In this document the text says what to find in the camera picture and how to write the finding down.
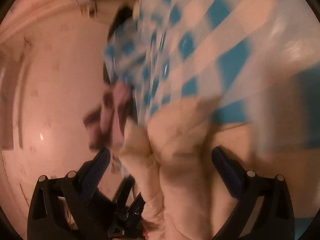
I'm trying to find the cream quilted down jacket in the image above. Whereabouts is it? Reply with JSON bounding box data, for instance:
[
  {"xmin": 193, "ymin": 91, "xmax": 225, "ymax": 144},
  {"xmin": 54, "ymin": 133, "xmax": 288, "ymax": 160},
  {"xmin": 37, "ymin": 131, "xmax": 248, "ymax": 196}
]
[{"xmin": 119, "ymin": 98, "xmax": 250, "ymax": 239}]

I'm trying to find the pink garment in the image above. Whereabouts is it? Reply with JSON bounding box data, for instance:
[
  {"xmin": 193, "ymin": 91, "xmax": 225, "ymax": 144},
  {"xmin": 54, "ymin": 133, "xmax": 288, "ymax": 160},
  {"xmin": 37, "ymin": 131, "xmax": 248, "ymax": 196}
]
[{"xmin": 83, "ymin": 80, "xmax": 134, "ymax": 150}]

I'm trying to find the blue white checkered bed sheet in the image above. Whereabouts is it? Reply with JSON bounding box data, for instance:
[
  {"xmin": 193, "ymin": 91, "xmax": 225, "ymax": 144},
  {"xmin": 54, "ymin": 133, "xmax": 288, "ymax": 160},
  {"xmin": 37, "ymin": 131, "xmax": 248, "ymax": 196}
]
[{"xmin": 104, "ymin": 0, "xmax": 319, "ymax": 151}]

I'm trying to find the black garment on bed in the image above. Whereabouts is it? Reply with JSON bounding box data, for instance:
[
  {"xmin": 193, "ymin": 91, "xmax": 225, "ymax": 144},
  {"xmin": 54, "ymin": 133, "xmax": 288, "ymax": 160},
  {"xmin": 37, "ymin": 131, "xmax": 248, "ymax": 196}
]
[{"xmin": 107, "ymin": 4, "xmax": 133, "ymax": 41}]

